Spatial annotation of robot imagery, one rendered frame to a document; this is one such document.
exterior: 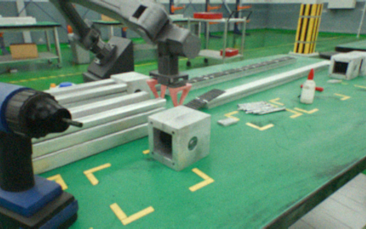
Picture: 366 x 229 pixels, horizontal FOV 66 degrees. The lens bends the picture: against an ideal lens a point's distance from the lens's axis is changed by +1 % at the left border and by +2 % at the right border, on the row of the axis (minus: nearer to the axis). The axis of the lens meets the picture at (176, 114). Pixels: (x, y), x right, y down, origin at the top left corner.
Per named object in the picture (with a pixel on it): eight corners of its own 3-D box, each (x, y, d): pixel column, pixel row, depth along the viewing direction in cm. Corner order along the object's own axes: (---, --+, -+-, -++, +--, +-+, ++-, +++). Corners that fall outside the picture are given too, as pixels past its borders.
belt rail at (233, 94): (323, 66, 151) (325, 60, 149) (331, 67, 148) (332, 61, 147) (199, 106, 92) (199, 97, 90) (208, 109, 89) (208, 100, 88)
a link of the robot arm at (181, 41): (153, 2, 69) (133, 29, 67) (183, 2, 60) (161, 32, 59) (179, 36, 77) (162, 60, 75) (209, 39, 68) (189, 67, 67)
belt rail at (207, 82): (289, 61, 164) (290, 56, 163) (296, 62, 161) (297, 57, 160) (163, 93, 105) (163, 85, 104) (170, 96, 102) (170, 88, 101)
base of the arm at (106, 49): (110, 44, 137) (96, 63, 136) (98, 33, 132) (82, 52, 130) (118, 46, 130) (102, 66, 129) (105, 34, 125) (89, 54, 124)
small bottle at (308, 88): (314, 102, 94) (321, 68, 90) (307, 105, 93) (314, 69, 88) (304, 100, 97) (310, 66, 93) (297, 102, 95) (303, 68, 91)
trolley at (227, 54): (185, 66, 534) (186, 9, 497) (205, 62, 568) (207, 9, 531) (228, 75, 462) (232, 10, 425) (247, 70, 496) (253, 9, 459)
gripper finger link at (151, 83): (162, 110, 77) (160, 77, 73) (146, 103, 82) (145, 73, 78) (179, 105, 81) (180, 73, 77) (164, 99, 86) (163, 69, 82)
